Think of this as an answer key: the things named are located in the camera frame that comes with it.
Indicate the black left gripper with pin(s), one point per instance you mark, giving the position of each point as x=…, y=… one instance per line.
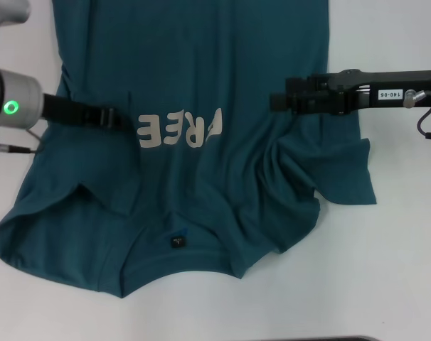
x=69, y=110

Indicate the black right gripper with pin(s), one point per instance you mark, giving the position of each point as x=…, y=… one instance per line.
x=361, y=92

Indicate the teal t-shirt with cream lettering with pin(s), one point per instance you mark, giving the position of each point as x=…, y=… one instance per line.
x=201, y=53

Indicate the dark flat edge object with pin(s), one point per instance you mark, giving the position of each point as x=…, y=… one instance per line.
x=336, y=339

